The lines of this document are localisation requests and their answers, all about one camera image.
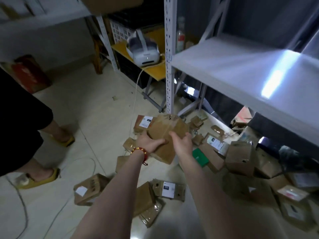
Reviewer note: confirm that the yellow slipper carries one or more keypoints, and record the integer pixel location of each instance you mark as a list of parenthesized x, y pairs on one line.
[(65, 140), (37, 178)]

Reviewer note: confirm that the white metal shelf rack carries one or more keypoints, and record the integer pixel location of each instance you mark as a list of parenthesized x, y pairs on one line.
[(236, 64), (49, 17)]

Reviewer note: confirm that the wooden chair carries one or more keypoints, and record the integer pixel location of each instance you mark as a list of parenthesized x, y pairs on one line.
[(97, 49)]

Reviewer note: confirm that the pile of small cardboard parcels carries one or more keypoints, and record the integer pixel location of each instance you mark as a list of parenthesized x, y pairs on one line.
[(251, 166)]

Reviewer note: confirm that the white headset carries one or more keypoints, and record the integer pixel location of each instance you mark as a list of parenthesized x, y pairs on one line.
[(143, 51)]

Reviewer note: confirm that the person's left forearm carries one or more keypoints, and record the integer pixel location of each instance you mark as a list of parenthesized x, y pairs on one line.
[(117, 194)]

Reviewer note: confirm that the white plastic basket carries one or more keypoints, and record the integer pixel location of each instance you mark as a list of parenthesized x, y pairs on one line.
[(121, 29)]

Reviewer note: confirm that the person's right thumb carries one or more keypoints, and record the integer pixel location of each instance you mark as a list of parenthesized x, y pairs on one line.
[(175, 136)]

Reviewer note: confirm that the person's right forearm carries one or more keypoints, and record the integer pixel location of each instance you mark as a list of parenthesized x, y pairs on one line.
[(214, 196)]

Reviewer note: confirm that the black crate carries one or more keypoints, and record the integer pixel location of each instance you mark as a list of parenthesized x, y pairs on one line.
[(130, 68)]

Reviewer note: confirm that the large brown cardboard box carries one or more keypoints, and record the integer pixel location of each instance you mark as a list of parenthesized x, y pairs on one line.
[(165, 131)]

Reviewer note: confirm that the yellow wooden table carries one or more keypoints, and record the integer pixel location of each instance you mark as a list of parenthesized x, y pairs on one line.
[(149, 62)]

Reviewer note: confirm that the person's left thumb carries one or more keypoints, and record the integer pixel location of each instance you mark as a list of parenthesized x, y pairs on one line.
[(157, 142)]

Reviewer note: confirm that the cardboard box on shelf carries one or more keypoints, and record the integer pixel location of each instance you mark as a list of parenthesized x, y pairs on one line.
[(112, 3)]

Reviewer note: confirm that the person's right hand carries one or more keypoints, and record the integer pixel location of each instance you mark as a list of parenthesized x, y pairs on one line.
[(184, 146)]

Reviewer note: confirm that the clear plastic bottle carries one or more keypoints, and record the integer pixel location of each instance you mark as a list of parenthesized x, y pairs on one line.
[(180, 36)]

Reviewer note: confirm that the person's left hand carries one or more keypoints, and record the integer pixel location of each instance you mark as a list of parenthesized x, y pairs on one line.
[(147, 143)]

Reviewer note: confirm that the green flat box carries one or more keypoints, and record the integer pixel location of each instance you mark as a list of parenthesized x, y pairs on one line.
[(200, 157)]

